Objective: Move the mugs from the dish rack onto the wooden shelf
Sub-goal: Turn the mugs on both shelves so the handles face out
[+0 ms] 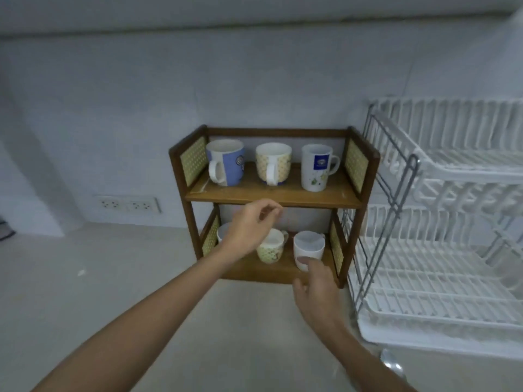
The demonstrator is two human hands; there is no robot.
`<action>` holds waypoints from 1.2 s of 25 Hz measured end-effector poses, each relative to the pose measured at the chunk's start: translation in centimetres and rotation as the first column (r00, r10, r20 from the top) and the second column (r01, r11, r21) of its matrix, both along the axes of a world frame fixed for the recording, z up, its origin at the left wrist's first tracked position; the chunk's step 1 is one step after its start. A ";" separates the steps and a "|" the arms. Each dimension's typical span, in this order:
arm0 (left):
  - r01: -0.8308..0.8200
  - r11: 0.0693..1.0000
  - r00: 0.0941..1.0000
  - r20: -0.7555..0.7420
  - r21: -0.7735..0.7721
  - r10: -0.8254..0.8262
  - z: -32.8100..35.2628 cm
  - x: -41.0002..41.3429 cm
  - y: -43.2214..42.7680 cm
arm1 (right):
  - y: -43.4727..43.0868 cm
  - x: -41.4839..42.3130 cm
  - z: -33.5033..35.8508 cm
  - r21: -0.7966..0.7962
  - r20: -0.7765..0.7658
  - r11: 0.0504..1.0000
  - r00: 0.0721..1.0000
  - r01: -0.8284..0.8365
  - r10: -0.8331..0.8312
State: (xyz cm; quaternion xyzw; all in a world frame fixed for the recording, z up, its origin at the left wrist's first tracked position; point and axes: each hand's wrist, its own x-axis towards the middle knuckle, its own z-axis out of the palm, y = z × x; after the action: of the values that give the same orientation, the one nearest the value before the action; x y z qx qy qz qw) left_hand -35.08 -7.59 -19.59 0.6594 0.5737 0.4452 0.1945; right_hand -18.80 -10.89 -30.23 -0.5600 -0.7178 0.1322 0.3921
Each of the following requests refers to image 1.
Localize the white two-tier dish rack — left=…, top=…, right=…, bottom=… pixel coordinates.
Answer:
left=341, top=97, right=523, bottom=333

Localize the wooden shelf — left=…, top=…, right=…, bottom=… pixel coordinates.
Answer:
left=168, top=125, right=381, bottom=289

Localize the white wall cabinet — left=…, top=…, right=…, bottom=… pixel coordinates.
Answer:
left=0, top=0, right=523, bottom=37

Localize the white power socket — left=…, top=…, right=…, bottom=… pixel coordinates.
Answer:
left=98, top=195, right=130, bottom=213
left=129, top=196, right=162, bottom=215

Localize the person's left hand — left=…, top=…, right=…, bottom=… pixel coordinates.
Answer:
left=218, top=198, right=284, bottom=258

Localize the green patterned anchor mug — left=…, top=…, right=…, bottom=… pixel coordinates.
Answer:
left=256, top=228, right=290, bottom=265

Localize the person's left forearm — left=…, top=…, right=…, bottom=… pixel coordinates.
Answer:
left=32, top=240, right=246, bottom=392

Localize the person's right forearm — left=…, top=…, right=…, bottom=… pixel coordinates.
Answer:
left=304, top=310, right=417, bottom=392

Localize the white mug blue red logo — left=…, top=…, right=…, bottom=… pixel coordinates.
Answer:
left=301, top=144, right=341, bottom=193

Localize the white drip tray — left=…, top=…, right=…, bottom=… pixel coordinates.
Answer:
left=356, top=314, right=523, bottom=360

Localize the beige Paris Eiffel mug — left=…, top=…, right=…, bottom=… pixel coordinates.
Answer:
left=255, top=142, right=293, bottom=187

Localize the blue cartoon face mug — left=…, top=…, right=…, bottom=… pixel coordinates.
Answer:
left=205, top=138, right=246, bottom=187

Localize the metal spoon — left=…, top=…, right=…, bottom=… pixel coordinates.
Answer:
left=380, top=348, right=406, bottom=379

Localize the person's right hand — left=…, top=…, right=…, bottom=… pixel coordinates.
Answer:
left=292, top=256, right=342, bottom=323

